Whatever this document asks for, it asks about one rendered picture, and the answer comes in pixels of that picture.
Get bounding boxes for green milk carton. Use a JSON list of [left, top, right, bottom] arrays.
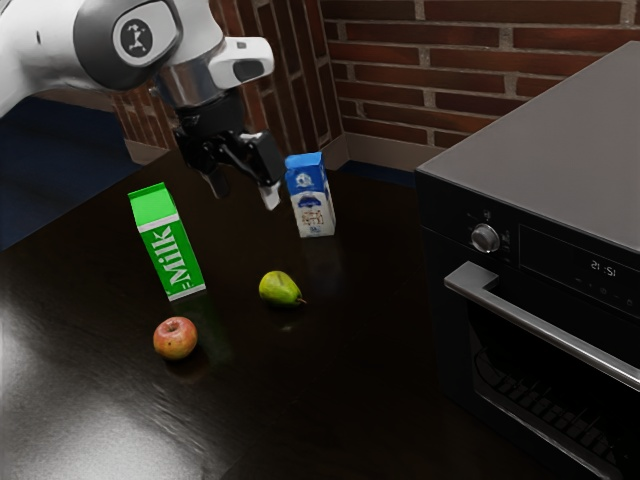
[[127, 181, 207, 303]]

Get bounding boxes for red apple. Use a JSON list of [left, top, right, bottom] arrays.
[[152, 315, 199, 362]]

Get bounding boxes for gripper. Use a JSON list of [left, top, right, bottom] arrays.
[[172, 92, 287, 212]]

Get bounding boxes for blue and white milk carton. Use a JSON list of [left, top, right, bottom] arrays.
[[283, 151, 337, 239]]

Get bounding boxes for green pear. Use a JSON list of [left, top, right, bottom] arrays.
[[258, 270, 308, 309]]

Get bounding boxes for black oven with silver handle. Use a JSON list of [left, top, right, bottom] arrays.
[[413, 40, 640, 480]]

